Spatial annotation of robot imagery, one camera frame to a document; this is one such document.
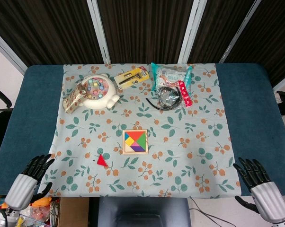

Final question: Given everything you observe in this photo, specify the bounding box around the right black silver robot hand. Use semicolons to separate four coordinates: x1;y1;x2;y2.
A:
232;157;285;223

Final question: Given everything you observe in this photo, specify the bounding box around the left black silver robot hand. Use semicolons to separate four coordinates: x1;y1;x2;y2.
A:
4;153;55;211

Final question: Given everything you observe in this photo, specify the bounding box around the red triangle tangram piece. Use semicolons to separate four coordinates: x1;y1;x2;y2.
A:
97;154;108;167

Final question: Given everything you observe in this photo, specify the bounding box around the orange triangle tangram piece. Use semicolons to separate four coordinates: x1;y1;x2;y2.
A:
125;131;145;142

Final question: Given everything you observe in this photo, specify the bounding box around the green triangle tangram piece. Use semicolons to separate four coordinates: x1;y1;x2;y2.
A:
135;132;146;152

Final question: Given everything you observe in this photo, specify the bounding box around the wooden tangram tray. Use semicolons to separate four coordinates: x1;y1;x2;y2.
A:
122;129;149;156

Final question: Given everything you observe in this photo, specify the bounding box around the orange rubber chicken toy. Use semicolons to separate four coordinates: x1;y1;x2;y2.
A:
1;196;52;210

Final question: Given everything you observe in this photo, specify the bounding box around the brown cardboard box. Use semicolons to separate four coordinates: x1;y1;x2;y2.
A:
0;194;90;227

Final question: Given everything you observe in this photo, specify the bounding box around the black office chair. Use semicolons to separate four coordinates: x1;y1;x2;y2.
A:
0;87;14;166

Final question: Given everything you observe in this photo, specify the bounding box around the floral print tablecloth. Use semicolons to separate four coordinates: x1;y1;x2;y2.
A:
37;63;242;198

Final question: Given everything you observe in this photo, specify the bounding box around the brown patterned paper packet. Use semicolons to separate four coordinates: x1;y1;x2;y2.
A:
62;82;87;115

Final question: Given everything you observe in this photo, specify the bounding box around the white fishing game toy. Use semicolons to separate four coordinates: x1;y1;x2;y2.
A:
80;73;121;110

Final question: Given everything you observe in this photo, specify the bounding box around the red printed packaging strip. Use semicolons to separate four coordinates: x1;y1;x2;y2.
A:
177;80;193;108

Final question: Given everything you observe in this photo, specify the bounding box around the loose black headband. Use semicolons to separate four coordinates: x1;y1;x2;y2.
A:
146;97;162;110

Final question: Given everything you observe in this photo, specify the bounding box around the yellow blister pack with tool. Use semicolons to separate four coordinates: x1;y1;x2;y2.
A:
114;67;150;90

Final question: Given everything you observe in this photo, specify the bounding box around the teal clear snack package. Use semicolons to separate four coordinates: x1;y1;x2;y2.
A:
151;62;193;92

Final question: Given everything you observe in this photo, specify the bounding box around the dark room divider screen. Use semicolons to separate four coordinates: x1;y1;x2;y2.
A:
0;0;285;88

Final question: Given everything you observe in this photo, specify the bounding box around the black floor cable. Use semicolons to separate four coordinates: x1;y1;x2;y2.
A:
189;200;236;227

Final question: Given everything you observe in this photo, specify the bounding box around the black cable in bag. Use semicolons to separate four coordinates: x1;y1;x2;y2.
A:
155;86;184;111

